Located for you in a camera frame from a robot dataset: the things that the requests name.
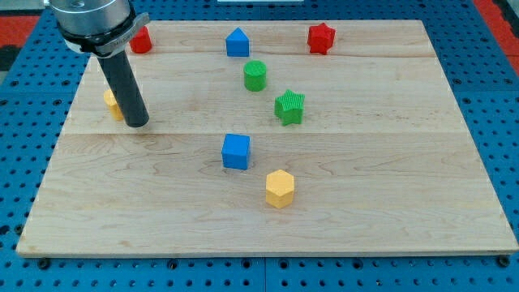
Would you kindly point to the blue cube block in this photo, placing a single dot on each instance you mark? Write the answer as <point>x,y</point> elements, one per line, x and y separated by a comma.
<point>236,151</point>

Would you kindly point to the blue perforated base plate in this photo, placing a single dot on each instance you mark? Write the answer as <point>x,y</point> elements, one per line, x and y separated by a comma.
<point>477,51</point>

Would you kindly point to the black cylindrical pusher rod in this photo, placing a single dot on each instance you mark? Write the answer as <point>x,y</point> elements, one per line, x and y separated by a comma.
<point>122,82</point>

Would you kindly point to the blue pentagon house block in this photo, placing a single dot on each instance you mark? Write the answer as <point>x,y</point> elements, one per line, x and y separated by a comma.
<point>237,44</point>

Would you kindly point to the red block behind arm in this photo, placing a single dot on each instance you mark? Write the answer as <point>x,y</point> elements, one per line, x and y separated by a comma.
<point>141,43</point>

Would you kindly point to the green star block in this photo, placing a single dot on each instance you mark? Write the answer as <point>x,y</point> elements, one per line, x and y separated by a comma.
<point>289,107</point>

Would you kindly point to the yellow hexagon block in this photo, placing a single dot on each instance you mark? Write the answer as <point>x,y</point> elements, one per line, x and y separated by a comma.
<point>280,189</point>

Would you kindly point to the green cylinder block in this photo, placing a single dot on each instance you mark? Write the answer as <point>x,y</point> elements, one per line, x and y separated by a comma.
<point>255,76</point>

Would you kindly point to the red star block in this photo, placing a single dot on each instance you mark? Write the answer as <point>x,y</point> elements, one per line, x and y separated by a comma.
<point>320,38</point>

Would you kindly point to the wooden board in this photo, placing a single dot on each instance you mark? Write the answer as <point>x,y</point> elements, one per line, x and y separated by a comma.
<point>383,162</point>

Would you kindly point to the yellow block behind rod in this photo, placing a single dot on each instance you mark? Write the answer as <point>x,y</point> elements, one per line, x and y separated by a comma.
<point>112,105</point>

